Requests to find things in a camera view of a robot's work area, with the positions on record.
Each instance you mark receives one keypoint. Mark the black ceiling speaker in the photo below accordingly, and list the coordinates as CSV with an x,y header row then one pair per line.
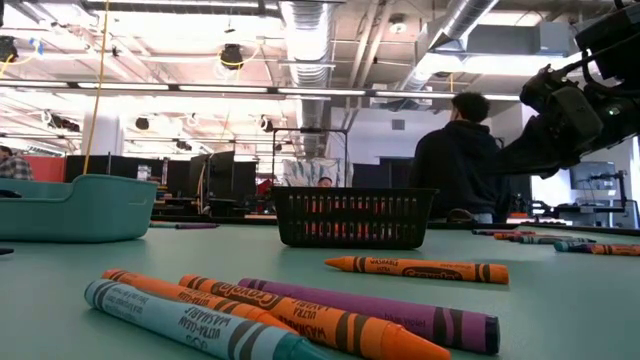
x,y
266,124
7,48
142,123
231,56

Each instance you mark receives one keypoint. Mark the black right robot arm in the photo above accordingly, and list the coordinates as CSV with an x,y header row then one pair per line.
x,y
620,115

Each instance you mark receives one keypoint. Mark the wall monitor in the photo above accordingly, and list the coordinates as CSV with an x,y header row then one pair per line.
x,y
592,175

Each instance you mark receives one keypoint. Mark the person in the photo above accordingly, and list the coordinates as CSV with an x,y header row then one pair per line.
x,y
15,167
455,160
325,182

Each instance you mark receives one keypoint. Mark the black plastic basket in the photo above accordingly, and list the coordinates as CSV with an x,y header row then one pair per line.
x,y
325,191

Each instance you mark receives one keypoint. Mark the black metal rig frame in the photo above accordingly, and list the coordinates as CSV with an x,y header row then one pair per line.
x,y
310,130

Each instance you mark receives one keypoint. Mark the orange crayon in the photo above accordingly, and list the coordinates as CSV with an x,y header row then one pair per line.
x,y
515,236
425,270
165,290
615,249
350,330

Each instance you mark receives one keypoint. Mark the black monitor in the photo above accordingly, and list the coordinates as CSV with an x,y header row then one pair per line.
x,y
217,172

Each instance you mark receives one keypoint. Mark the red partition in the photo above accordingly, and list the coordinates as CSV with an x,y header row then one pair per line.
x,y
47,169

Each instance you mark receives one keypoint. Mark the purple crayon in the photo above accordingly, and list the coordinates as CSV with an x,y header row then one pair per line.
x,y
195,225
400,312
495,232

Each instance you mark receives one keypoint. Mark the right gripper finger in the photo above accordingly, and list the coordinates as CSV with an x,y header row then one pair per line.
x,y
535,166
530,145

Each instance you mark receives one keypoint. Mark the black partition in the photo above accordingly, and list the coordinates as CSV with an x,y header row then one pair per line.
x,y
120,167

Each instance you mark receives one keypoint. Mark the teal crayon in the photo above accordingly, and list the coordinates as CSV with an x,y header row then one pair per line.
x,y
190,325
162,224
570,246
555,240

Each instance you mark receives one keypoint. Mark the black cabinet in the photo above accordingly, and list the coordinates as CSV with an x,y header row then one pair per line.
x,y
385,175

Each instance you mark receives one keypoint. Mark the black robot stand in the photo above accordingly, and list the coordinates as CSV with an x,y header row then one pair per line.
x,y
622,200

